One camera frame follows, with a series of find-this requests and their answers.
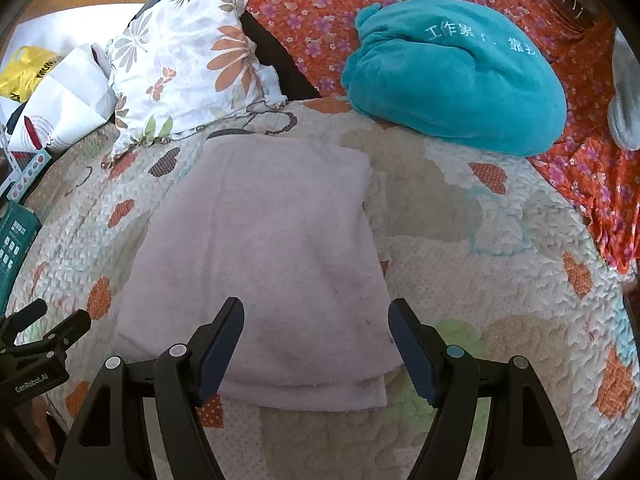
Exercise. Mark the paint palette strip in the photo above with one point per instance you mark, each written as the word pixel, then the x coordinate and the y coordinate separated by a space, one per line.
pixel 27 170

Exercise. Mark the white paper bag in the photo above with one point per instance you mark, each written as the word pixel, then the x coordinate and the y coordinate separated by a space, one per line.
pixel 60 105

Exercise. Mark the red floral bedsheet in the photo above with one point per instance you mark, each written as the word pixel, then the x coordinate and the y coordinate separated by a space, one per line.
pixel 320 10

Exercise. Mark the grey cloth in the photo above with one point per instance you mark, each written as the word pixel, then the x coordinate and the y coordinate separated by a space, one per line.
pixel 625 105

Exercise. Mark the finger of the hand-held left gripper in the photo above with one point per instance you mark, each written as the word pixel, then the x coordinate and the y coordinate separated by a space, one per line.
pixel 67 330
pixel 27 312

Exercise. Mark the teal plush pillow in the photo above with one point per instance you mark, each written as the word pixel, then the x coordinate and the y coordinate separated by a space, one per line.
pixel 450 90

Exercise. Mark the dark cloth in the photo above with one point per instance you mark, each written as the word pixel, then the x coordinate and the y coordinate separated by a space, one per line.
pixel 280 65

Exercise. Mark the yellow plastic bag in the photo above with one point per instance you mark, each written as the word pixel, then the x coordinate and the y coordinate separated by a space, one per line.
pixel 27 67

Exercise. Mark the pale pink knit garment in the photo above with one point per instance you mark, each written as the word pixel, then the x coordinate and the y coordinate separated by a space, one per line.
pixel 260 240

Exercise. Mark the quilted patchwork blanket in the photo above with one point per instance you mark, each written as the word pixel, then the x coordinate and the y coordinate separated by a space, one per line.
pixel 475 285

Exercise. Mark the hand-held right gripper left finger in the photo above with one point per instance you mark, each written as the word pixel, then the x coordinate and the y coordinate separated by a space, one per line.
pixel 220 360

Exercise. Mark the white floral pillow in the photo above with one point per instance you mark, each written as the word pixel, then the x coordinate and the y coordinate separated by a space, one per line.
pixel 190 60

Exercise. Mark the green printed box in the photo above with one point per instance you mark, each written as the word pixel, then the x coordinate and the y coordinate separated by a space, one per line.
pixel 15 245

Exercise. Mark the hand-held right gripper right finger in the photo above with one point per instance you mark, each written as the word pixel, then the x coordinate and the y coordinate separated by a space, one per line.
pixel 412 355

